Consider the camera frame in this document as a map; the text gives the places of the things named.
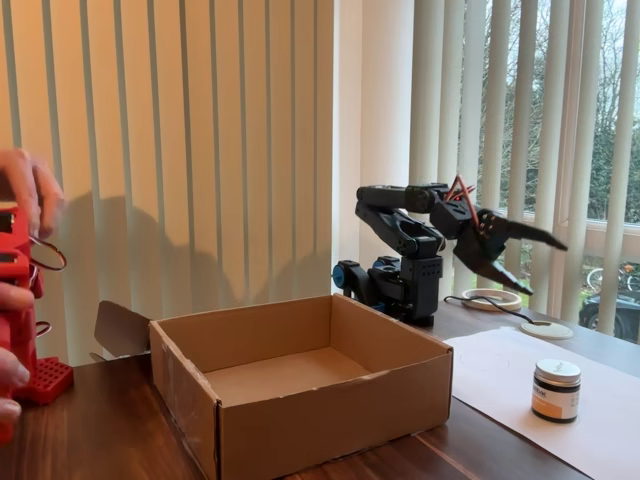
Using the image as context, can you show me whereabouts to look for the small jar with silver lid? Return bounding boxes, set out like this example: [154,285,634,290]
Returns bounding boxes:
[530,358,583,425]

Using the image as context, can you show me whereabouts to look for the red leader robot arm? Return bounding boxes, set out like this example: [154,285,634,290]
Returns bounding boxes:
[0,199,75,446]

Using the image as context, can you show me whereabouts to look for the open cardboard box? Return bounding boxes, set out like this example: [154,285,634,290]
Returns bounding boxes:
[89,293,455,480]

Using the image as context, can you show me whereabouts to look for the person right hand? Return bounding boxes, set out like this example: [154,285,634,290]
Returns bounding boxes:
[0,147,67,240]

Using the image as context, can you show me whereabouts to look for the person left hand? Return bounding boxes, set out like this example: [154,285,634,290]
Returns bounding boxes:
[0,282,37,427]

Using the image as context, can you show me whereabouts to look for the masking tape roll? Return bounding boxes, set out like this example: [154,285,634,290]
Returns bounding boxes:
[460,288,524,312]

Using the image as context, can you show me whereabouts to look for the vertical window blinds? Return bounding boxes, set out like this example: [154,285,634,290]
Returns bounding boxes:
[0,0,335,366]
[409,0,640,346]

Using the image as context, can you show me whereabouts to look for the dark parked vehicle outside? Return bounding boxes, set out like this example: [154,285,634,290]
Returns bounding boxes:
[579,294,640,344]

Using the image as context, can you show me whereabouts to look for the white paper with drawn circles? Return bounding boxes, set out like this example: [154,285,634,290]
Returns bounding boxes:
[442,325,640,480]

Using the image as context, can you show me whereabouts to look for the thin black cable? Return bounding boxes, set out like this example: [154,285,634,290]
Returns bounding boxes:
[443,294,539,326]

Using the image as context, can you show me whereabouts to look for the round beige cable grommet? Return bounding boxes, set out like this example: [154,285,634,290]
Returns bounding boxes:
[519,319,575,341]

